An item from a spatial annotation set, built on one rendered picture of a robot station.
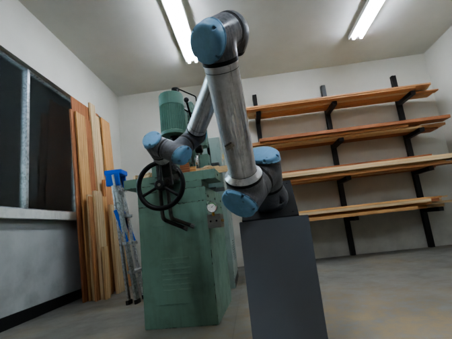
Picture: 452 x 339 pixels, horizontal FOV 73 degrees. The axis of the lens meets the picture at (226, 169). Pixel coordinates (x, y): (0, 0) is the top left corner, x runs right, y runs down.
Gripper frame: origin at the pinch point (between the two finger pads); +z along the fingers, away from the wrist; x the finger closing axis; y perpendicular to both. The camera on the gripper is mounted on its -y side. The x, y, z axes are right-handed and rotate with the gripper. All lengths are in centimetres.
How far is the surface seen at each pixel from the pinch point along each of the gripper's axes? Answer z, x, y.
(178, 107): 14, 5, 66
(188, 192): 24.1, 0.0, 4.1
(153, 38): 66, 56, 225
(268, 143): 187, -57, 144
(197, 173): 20.4, -6.6, 14.4
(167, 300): 45, 18, -54
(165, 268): 39, 18, -37
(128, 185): 21.0, 38.7, 12.7
